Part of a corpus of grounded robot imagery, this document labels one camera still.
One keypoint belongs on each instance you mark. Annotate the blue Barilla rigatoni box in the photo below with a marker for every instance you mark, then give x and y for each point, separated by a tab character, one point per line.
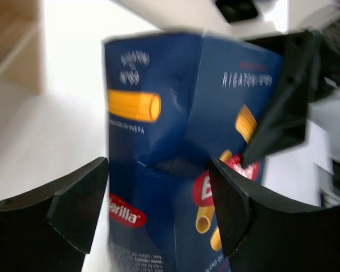
177	100

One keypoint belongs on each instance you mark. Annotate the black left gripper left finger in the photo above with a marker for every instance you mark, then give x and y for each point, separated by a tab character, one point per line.
52	227

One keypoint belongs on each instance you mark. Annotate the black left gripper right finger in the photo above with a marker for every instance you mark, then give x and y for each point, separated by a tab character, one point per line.
262	230

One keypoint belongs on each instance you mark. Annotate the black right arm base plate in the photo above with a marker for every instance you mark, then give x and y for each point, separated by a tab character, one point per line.
237	10

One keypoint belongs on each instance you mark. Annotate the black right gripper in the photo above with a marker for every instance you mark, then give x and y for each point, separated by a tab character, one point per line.
310	72

